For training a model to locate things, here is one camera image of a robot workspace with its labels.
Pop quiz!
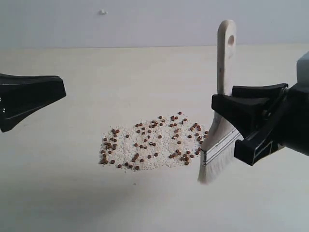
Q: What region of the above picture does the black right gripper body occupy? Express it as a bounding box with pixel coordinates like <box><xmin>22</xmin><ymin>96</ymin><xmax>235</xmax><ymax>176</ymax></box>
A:
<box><xmin>234</xmin><ymin>84</ymin><xmax>309</xmax><ymax>166</ymax></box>

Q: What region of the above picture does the wide white bristle paintbrush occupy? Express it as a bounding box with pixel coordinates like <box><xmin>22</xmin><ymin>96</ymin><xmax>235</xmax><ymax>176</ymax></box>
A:
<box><xmin>197</xmin><ymin>19</ymin><xmax>241</xmax><ymax>184</ymax></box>

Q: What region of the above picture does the brown and white granule pile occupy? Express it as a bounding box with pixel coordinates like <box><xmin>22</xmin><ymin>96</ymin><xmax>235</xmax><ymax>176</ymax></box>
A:
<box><xmin>98</xmin><ymin>112</ymin><xmax>209</xmax><ymax>172</ymax></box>

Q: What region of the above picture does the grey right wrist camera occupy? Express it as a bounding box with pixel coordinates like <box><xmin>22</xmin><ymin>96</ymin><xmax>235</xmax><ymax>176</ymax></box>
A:
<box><xmin>296</xmin><ymin>51</ymin><xmax>309</xmax><ymax>86</ymax></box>

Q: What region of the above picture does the small white wall lump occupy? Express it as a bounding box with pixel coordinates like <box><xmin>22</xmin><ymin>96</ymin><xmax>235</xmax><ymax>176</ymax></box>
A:
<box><xmin>98</xmin><ymin>9</ymin><xmax>108</xmax><ymax>15</ymax></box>

